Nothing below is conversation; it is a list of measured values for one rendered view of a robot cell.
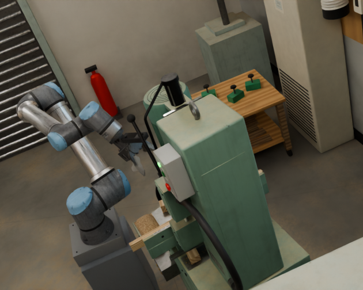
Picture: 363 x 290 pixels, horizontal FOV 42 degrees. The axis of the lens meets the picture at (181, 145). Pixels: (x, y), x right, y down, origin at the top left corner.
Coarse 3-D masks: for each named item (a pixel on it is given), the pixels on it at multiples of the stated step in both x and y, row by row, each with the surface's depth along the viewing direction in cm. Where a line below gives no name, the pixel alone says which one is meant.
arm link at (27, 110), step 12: (24, 96) 244; (24, 108) 235; (36, 108) 230; (24, 120) 239; (36, 120) 219; (48, 120) 211; (72, 120) 202; (48, 132) 204; (60, 132) 198; (72, 132) 199; (60, 144) 197
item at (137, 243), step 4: (164, 224) 201; (156, 228) 200; (148, 232) 200; (140, 236) 199; (136, 240) 198; (140, 240) 198; (132, 244) 197; (136, 244) 198; (140, 244) 199; (144, 244) 199; (132, 248) 198; (136, 248) 199
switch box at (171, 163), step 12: (168, 144) 150; (156, 156) 147; (168, 156) 145; (180, 156) 143; (168, 168) 143; (180, 168) 145; (168, 180) 147; (180, 180) 147; (180, 192) 149; (192, 192) 151
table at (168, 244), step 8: (264, 184) 209; (264, 192) 211; (160, 208) 216; (160, 216) 212; (168, 216) 210; (160, 224) 207; (168, 240) 199; (152, 248) 198; (160, 248) 199; (168, 248) 201; (152, 256) 200
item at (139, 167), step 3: (135, 156) 196; (135, 159) 195; (138, 159) 196; (132, 162) 198; (138, 162) 195; (138, 165) 195; (141, 165) 196; (132, 168) 199; (135, 168) 197; (138, 168) 194; (141, 168) 195; (141, 171) 195; (144, 171) 195; (144, 174) 195
